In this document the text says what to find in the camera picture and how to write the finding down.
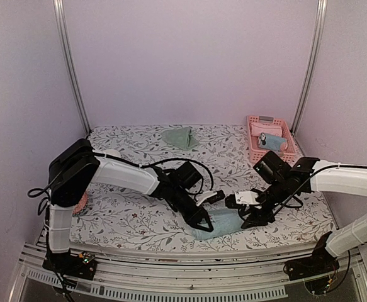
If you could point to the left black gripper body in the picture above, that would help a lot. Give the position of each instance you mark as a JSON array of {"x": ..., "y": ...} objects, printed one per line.
[{"x": 177, "y": 203}]

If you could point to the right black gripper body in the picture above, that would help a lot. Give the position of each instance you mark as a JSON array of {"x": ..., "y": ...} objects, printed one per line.
[{"x": 278, "y": 192}]

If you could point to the light blue towel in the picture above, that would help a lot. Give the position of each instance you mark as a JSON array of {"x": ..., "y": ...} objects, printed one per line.
[{"x": 224, "y": 221}]

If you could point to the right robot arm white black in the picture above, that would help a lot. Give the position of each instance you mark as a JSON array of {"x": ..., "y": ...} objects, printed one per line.
[{"x": 311, "y": 175}]

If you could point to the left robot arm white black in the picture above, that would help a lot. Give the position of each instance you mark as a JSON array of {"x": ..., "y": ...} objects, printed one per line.
[{"x": 80, "y": 165}]

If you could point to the blue patterned rolled towel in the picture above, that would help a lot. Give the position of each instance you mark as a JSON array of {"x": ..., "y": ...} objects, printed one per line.
[{"x": 271, "y": 142}]

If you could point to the green towel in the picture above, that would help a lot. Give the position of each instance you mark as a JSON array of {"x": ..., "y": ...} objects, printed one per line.
[{"x": 181, "y": 138}]

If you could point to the pink plastic basket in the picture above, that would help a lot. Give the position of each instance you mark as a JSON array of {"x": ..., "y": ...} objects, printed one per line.
[{"x": 256, "y": 153}]

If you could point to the pink rolled towel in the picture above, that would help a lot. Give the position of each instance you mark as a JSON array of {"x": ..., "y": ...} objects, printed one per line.
[{"x": 259, "y": 128}]

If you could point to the white bowl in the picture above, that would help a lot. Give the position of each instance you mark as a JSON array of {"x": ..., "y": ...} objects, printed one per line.
[{"x": 112, "y": 152}]

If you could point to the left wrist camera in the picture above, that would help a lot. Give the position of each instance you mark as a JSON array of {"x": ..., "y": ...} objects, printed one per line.
[{"x": 209, "y": 197}]

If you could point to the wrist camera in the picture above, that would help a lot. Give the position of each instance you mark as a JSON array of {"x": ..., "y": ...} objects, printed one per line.
[
  {"x": 209, "y": 197},
  {"x": 242, "y": 199}
]

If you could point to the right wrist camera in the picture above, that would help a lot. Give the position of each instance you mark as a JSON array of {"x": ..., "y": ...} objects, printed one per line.
[{"x": 242, "y": 199}]

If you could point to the front aluminium rail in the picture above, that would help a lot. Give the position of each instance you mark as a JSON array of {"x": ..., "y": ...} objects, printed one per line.
[{"x": 133, "y": 275}]

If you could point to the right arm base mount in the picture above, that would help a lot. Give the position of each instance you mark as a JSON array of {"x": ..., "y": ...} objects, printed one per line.
[{"x": 312, "y": 267}]

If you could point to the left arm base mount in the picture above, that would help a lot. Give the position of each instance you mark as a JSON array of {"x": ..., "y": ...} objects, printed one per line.
[{"x": 82, "y": 266}]

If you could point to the right aluminium frame post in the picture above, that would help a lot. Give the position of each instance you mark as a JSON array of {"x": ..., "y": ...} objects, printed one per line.
[{"x": 312, "y": 60}]

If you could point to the aluminium frame post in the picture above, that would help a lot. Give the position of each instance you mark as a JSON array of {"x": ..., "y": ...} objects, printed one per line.
[
  {"x": 60, "y": 18},
  {"x": 312, "y": 60}
]

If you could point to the left aluminium frame post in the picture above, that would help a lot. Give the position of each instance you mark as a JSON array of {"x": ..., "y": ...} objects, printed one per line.
[{"x": 60, "y": 18}]

